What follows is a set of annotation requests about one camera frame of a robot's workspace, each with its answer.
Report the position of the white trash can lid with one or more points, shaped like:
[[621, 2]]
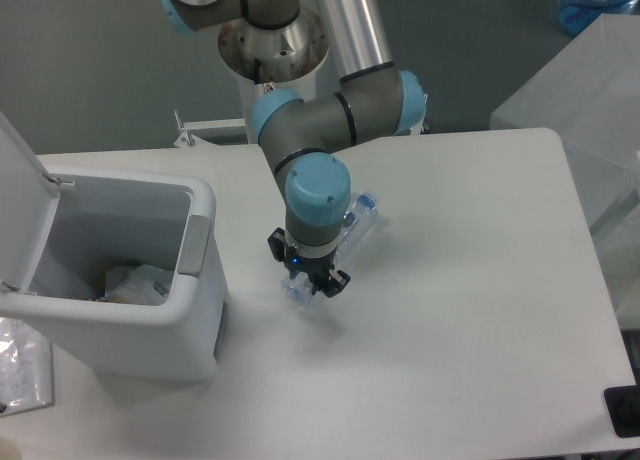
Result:
[[30, 195]]

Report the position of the crushed clear plastic bottle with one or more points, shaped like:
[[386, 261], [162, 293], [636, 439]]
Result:
[[359, 218]]

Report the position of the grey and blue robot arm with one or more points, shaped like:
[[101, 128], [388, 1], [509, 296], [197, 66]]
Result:
[[329, 83]]

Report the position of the white paper wrapper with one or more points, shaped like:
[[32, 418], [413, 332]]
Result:
[[137, 285]]

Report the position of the white pedestal base bracket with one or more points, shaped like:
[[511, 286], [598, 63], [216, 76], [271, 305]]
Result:
[[218, 132]]

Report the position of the clear plastic sheet stack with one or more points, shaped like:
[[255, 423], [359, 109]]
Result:
[[26, 368]]

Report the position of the black device at edge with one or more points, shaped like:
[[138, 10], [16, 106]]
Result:
[[623, 407]]

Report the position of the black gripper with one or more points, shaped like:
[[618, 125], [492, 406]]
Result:
[[320, 271]]

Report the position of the translucent plastic box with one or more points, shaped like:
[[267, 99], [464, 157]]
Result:
[[589, 95]]

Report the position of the white trash can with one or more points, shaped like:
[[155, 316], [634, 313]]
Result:
[[117, 218]]

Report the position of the blue plastic bag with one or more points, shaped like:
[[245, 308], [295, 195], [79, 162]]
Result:
[[574, 16]]

